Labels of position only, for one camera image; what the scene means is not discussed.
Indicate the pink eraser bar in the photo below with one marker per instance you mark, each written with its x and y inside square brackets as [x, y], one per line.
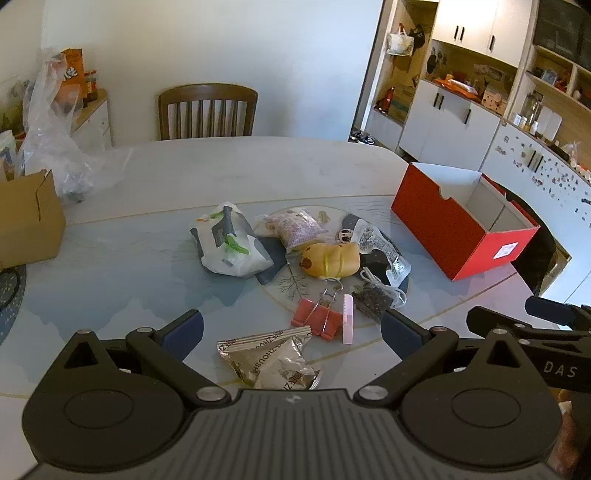
[348, 323]

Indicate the glass jars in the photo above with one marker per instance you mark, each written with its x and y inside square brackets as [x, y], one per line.
[91, 85]

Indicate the dark tea bag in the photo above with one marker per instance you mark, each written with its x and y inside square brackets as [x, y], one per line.
[371, 300]

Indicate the white wet wipes packet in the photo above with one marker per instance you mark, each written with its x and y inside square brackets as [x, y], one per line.
[221, 249]

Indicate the clear printed packet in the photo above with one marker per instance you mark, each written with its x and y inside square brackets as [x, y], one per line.
[378, 244]

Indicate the pink snack packet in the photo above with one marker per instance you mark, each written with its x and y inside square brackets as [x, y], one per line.
[295, 228]

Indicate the stacked cardboard boxes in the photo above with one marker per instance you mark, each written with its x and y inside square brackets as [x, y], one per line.
[401, 101]

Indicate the pink binder clip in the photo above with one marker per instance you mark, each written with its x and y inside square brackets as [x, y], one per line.
[314, 316]

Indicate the red bottle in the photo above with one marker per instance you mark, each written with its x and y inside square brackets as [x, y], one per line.
[387, 98]

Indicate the white upper cabinet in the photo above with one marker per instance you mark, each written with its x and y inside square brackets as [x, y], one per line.
[475, 23]

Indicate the dark sneakers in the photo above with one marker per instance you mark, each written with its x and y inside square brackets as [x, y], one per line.
[362, 137]

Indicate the white tote bag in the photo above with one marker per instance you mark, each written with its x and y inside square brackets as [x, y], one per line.
[400, 44]

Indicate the clear plastic bag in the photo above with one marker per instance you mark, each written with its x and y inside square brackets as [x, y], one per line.
[51, 138]

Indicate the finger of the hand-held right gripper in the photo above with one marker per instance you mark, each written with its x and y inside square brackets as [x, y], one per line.
[558, 314]
[485, 318]

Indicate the white sideboard cabinet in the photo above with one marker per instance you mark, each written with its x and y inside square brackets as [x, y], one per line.
[443, 124]

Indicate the orange snack bag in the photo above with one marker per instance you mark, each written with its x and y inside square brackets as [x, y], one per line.
[74, 69]

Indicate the brown wooden chair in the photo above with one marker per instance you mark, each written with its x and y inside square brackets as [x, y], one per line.
[207, 92]

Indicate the marble patterned desktop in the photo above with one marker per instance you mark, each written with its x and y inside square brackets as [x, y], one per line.
[138, 221]

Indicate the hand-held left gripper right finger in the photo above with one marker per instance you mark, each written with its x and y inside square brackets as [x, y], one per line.
[398, 332]

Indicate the yellow plush toy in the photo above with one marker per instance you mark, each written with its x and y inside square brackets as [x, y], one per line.
[330, 261]

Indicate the orange tray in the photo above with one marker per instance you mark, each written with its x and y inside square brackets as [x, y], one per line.
[457, 85]

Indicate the white cabinet with stickers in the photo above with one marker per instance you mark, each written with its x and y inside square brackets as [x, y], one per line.
[545, 194]

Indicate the brown cardboard box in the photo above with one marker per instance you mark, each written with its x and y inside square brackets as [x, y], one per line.
[32, 221]

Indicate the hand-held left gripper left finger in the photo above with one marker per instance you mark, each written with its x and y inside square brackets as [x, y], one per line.
[184, 330]

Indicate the red cardboard box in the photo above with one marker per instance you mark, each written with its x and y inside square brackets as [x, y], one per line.
[434, 221]

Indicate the silver foil snack packet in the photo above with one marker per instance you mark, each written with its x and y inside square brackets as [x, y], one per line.
[272, 360]

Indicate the small white cabinet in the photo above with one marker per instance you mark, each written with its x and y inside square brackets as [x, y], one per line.
[94, 120]

